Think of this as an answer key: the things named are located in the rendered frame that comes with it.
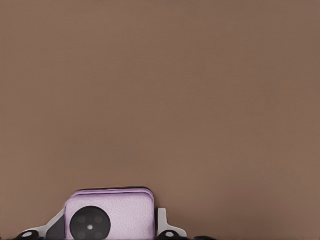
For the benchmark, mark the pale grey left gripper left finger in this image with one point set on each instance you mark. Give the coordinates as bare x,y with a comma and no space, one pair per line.
52,222

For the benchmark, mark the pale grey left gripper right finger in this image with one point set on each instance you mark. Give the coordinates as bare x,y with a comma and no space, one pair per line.
163,220

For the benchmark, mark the lilac phone with round camera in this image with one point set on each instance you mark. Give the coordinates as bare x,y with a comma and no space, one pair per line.
130,212

